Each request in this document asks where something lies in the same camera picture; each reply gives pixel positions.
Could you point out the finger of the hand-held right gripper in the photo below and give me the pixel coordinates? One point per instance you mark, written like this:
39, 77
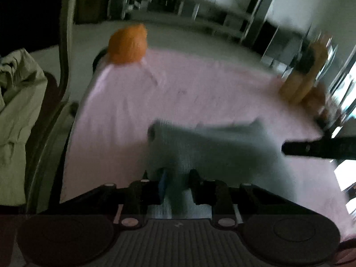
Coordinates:
297, 148

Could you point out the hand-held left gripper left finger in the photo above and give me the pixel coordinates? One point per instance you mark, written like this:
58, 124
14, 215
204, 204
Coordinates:
163, 180

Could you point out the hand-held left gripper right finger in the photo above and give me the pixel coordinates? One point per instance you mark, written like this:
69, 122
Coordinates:
196, 186

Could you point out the grey and blue sweater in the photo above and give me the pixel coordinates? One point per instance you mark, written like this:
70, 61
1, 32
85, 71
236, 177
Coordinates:
208, 144

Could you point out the pile of mixed fruit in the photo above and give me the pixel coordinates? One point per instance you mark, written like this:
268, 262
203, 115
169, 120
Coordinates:
317, 97

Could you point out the window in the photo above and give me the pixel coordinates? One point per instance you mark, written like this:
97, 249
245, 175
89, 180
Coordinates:
349, 89

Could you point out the orange juice bottle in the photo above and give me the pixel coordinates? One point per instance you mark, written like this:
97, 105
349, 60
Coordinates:
297, 86

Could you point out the pink printed blanket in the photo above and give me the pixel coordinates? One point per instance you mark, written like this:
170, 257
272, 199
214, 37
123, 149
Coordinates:
125, 111

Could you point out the bumpy orange citrus fruit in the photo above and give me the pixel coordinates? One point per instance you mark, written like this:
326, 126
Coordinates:
128, 44

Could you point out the beige clothing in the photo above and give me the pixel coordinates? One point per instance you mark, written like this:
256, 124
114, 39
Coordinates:
19, 103

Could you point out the dark red chair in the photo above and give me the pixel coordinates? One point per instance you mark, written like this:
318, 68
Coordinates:
65, 47

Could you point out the white and grey shelf unit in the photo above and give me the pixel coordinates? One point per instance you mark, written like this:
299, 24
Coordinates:
180, 5

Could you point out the brown wooden cabinet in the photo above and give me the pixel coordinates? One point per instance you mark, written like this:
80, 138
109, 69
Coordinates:
91, 2

